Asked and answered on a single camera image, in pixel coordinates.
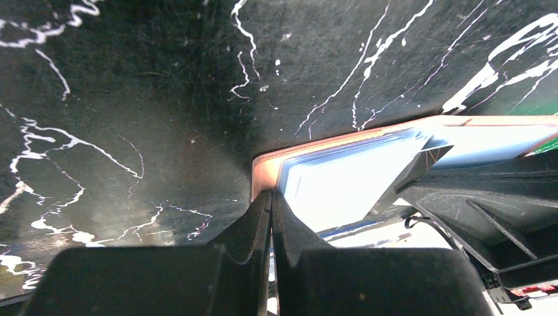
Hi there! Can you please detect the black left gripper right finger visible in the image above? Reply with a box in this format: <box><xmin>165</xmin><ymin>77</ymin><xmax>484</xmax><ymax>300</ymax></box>
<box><xmin>270</xmin><ymin>192</ymin><xmax>492</xmax><ymax>315</ymax></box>

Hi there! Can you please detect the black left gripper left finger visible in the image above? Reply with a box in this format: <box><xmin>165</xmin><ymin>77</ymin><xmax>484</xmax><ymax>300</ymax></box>
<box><xmin>22</xmin><ymin>191</ymin><xmax>272</xmax><ymax>315</ymax></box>

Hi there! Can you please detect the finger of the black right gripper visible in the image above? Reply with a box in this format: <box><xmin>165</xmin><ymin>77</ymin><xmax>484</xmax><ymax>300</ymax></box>
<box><xmin>397</xmin><ymin>150</ymin><xmax>557</xmax><ymax>273</ymax></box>

